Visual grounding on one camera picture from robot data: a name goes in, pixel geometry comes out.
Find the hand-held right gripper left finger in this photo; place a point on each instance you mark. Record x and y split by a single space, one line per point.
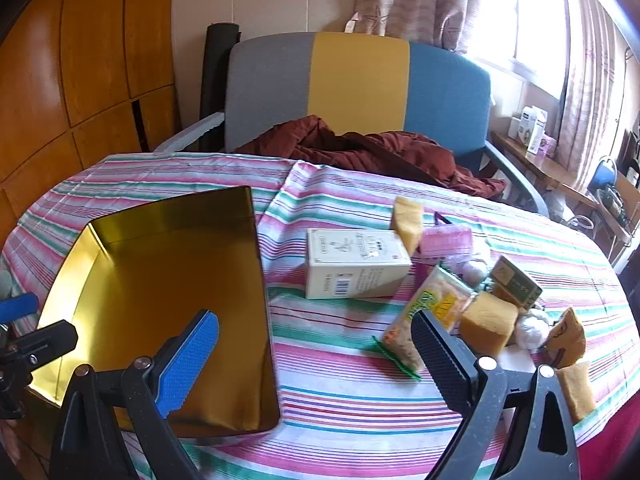
190 360

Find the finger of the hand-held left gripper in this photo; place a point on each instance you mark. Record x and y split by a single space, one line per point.
20 306
45 342

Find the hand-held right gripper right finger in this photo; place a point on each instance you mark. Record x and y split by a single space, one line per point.
440 360

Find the yellow sponge block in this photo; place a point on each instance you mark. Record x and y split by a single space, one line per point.
575 392
407 225
487 325

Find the green yellow snack packet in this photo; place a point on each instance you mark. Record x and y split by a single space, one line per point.
435 300

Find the gold metal tin box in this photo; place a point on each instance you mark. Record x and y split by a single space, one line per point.
175 285

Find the white foam block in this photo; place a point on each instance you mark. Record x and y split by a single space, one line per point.
517 360

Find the white plastic-wrapped bundle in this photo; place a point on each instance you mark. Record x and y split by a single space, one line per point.
532 330
472 270

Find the small green box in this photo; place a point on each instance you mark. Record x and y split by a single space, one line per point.
515 280

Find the pink hair roller pack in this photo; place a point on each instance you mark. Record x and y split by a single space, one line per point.
445 242

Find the yellow knitted item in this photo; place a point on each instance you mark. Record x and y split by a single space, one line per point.
567 335

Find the white carton box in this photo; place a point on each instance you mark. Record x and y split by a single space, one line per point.
350 260

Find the purple foil packet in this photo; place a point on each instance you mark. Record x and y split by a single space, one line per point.
440 217

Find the striped tablecloth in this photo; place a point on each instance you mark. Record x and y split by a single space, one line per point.
350 400

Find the pink quilt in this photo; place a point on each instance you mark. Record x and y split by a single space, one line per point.
610 435

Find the maroon padded jacket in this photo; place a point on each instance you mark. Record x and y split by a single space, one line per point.
390 155

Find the wooden side table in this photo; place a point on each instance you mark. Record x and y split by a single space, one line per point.
545 165

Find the small pink box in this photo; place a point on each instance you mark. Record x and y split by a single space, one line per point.
548 145

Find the white box with round print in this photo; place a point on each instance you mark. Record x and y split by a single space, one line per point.
515 129

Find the blue round object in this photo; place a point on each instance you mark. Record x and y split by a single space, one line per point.
605 175

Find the tall white carton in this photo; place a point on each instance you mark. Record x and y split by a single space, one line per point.
534 130

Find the wooden wardrobe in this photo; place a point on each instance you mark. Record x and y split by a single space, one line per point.
75 60

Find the brown cardboard box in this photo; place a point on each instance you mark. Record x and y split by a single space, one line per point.
629 187

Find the black rolled mat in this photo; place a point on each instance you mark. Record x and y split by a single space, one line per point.
220 70

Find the grey yellow blue chair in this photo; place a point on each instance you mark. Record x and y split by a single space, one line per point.
350 80

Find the patterned pink curtain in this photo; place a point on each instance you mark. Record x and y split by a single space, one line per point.
590 85

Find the window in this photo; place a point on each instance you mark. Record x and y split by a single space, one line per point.
530 20

